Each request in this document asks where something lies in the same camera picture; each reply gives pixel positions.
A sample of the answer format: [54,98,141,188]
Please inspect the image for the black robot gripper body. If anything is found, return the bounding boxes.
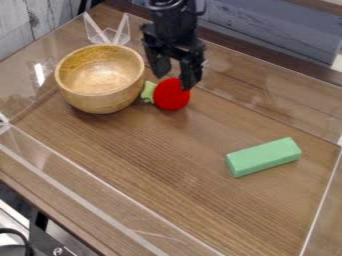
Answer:
[141,3,206,62]

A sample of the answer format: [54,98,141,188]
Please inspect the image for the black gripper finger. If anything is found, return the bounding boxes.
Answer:
[179,56,205,90]
[145,45,171,78]

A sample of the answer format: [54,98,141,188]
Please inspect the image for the green rectangular block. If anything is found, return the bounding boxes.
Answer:
[226,137,302,177]

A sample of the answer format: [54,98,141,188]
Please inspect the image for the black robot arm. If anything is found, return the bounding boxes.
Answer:
[141,0,206,91]

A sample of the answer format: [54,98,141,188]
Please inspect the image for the light wooden bowl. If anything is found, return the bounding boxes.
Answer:
[55,44,146,114]

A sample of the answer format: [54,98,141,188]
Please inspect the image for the red knitted strawberry toy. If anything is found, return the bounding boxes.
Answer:
[141,78,191,111]

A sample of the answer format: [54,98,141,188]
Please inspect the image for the clear acrylic corner bracket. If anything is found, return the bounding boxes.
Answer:
[83,13,131,45]

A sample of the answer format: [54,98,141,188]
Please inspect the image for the black table frame bracket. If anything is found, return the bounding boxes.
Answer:
[30,210,93,256]

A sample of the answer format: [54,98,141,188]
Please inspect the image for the black cable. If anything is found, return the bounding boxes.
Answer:
[0,227,32,256]

